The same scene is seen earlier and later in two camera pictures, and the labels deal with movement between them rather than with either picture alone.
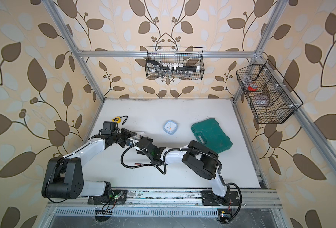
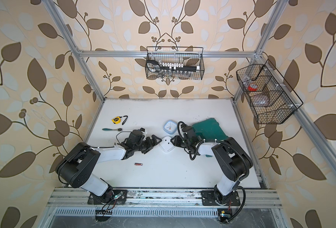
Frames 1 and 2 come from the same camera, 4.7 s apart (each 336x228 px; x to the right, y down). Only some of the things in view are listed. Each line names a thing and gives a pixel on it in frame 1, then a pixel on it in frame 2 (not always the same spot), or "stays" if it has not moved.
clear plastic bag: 260,99 stays
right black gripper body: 141,152 → 184,143
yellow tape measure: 117,119 stays
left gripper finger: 128,133 → 155,140
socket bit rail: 178,67 stays
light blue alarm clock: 170,127 stays
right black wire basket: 269,96 stays
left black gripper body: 120,138 → 143,145
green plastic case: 210,133 stays
